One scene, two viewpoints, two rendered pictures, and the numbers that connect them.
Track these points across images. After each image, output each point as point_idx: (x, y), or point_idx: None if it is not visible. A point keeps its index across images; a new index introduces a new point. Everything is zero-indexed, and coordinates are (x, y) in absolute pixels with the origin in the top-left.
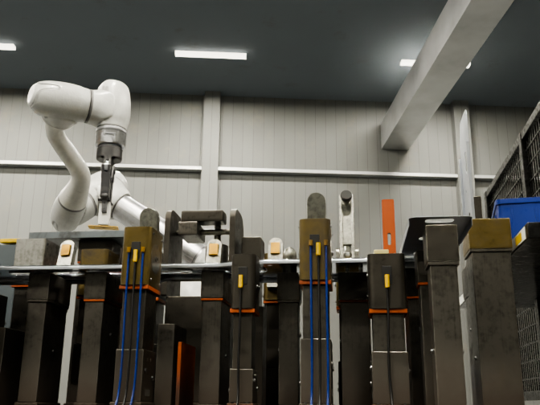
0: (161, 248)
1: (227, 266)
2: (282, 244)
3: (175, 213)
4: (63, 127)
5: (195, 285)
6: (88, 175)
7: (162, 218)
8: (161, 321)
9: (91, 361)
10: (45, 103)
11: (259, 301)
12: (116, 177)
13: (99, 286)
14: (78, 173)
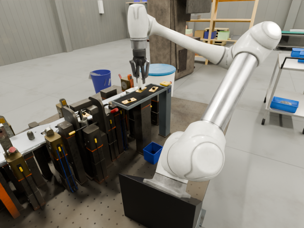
0: (60, 111)
1: (51, 125)
2: (44, 131)
3: (92, 97)
4: (147, 35)
5: (167, 140)
6: (191, 48)
7: (228, 81)
8: (106, 135)
9: None
10: None
11: (67, 149)
12: (250, 32)
13: None
14: (185, 48)
